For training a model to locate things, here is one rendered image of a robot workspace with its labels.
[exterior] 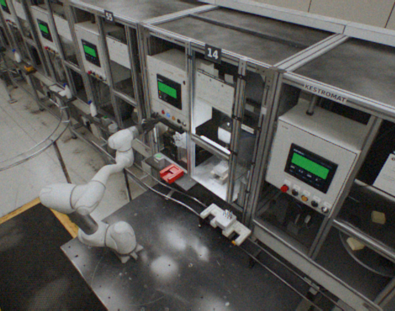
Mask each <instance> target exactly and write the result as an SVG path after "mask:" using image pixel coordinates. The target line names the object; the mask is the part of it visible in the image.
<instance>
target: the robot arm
mask: <svg viewBox="0 0 395 311"><path fill-rule="evenodd" d="M161 121H163V118H162V117H159V118H147V119H142V123H140V124H139V125H136V126H131V127H129V128H127V129H125V130H120V131H118V132H116V133H115V134H113V135H112V136H111V137H110V138H109V139H108V143H109V146H110V147H111V148H112V149H116V150H117V152H116V158H115V161H116V163H117V164H114V165H106V166H104V167H103V168H102V169H100V171H98V172H97V174H96V175H95V176H94V177H93V178H92V179H91V181H90V182H89V183H88V184H87V185H73V184H68V183H53V184H50V185H47V186H45V187H44V188H43V189H42V190H41V192H40V194H39V199H40V201H41V203H42V204H43V205H45V206H46V207H49V208H51V209H53V210H56V211H58V212H60V213H62V214H66V215H67V216H68V217H69V218H70V219H71V220H72V221H73V222H74V223H75V224H76V225H77V226H78V227H79V230H78V234H77V236H78V239H79V241H81V242H82V243H83V244H86V245H89V246H99V247H110V250H111V251H112V252H113V253H114V254H115V255H116V256H117V257H118V258H119V259H120V260H121V262H122V263H123V264H125V263H126V262H127V261H128V260H129V259H131V258H133V259H135V260H137V259H138V256H137V255H136V254H137V253H138V252H139V251H142V250H143V247H142V246H140V245H139V244H138V243H137V242H136V238H135V233H134V231H133V228H132V227H131V226H130V225H129V224H128V223H127V222H116V223H114V224H113V225H108V224H105V223H103V222H101V221H100V220H98V219H95V218H93V217H92V216H91V215H90V213H91V212H93V211H94V210H95V209H96V207H97V206H98V205H99V203H100V202H101V200H102V198H103V196H104V192H105V190H106V185H107V180H108V177H109V175H110V174H113V173H117V172H120V171H121V170H122V169H123V168H124V167H125V168H128V167H131V166H132V164H133V161H134V157H133V150H132V148H131V141H132V140H134V139H136V138H138V137H139V135H141V134H143V133H144V134H145V135H147V134H148V133H149V132H150V131H151V130H152V129H154V128H155V125H156V124H158V123H159V122H161ZM145 122H146V123H145Z"/></svg>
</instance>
